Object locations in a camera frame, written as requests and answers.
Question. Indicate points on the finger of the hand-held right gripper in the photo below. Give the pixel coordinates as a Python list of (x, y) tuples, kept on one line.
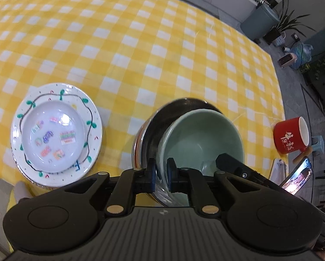
[(235, 165)]

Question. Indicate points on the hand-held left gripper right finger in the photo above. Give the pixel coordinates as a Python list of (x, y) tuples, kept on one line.
[(170, 176)]

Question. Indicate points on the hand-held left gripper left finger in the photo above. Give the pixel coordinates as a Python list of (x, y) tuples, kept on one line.
[(151, 176)]

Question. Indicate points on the pale green ceramic bowl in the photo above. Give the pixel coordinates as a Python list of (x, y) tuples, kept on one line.
[(200, 136)]

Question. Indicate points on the blue steel-lined bowl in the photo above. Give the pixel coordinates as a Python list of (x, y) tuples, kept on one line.
[(165, 112)]

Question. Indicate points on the large vine-patterned white plate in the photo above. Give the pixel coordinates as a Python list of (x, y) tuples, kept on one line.
[(93, 130)]

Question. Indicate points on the small white sticker-print plate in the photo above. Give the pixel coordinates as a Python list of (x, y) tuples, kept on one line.
[(54, 136)]

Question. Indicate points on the red mug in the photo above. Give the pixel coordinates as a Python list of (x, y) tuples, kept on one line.
[(287, 136)]

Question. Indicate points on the smartphone with lit screen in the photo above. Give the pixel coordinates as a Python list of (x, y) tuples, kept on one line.
[(299, 178)]

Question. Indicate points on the small blue stool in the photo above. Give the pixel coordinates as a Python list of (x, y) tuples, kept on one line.
[(317, 145)]

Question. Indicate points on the small pink appliance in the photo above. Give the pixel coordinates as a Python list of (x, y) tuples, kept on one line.
[(287, 60)]

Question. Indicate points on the blue plastic bag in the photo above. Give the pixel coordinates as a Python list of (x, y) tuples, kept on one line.
[(302, 55)]

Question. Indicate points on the yellow checked tablecloth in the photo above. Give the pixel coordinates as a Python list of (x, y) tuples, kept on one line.
[(151, 46)]

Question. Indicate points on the teal bin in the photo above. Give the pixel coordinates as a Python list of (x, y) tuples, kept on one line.
[(260, 21)]

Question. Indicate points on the potted green plant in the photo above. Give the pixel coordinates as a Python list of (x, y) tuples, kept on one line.
[(284, 21)]

